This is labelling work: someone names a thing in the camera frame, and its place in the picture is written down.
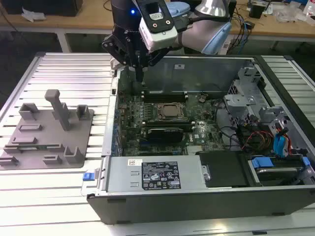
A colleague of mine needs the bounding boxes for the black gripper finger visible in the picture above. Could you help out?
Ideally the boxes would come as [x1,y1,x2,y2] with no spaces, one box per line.
[101,34,140,83]
[139,47,171,83]

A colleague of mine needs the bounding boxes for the black RAM slot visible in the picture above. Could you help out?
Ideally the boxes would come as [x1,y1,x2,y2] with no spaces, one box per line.
[144,96,187,100]
[145,90,186,94]
[144,93,187,97]
[142,118,191,122]
[143,120,192,124]
[143,99,188,103]

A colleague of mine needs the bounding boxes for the silver CPU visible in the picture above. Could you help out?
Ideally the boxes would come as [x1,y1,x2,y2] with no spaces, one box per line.
[162,104,179,116]

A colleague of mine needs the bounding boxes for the large black box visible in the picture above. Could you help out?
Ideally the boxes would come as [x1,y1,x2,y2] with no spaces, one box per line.
[4,0,83,17]

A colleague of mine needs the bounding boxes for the crumpled white paper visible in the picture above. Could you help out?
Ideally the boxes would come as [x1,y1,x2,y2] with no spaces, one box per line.
[21,6,47,23]

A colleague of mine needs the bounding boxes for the green motherboard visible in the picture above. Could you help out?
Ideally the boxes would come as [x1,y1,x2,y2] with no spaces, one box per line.
[115,90,237,158]

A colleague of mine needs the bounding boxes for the tall black box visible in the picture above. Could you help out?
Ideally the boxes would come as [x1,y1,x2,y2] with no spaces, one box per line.
[228,0,237,21]

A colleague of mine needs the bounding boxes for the grey metal disk bay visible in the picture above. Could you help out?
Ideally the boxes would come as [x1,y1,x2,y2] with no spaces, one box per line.
[223,65,291,129]

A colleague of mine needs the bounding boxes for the grey parts rack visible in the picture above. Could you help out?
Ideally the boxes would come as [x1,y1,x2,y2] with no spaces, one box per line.
[0,89,95,170]

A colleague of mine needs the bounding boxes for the silver chipset heat sink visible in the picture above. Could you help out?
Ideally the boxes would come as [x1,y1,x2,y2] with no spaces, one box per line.
[187,146,205,156]

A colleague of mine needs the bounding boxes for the black power adapter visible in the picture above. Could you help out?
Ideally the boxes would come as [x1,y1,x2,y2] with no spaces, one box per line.
[248,4,266,19]

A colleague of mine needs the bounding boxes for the grey power supply with labels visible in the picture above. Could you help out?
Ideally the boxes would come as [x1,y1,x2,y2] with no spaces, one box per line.
[105,157,205,193]

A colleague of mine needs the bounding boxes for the black plastic drive cover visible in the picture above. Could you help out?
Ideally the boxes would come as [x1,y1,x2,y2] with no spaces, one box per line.
[196,151,250,189]

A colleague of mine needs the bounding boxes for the clear plastic bags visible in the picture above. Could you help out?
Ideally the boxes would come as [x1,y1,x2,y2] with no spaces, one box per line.
[275,4,315,24]

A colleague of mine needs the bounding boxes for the black open PC case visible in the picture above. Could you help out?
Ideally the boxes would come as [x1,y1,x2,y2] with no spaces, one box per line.
[81,53,315,226]

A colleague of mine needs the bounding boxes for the hard disk in blue carrier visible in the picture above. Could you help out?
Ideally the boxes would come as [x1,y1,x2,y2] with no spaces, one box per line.
[249,157,311,188]

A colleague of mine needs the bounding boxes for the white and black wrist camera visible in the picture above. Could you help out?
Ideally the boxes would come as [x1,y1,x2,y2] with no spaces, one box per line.
[138,0,178,51]

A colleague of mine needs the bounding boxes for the black camera cable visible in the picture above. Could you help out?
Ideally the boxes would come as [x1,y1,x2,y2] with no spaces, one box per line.
[175,11,232,34]

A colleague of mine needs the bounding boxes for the wooden desk white frame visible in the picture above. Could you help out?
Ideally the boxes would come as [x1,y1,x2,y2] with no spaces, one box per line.
[0,0,315,54]

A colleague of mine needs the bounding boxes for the blue cable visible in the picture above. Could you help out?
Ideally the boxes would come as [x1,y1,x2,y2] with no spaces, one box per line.
[242,22,250,54]

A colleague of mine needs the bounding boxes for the black cable bundle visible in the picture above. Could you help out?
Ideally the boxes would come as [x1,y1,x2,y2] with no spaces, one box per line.
[213,97,238,149]

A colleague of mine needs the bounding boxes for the red yellow black wire bundle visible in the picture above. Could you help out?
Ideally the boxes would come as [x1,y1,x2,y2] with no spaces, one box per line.
[240,129,274,151]

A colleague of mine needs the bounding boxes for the blue flat wire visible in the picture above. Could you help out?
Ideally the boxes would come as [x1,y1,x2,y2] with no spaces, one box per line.
[272,132,291,158]

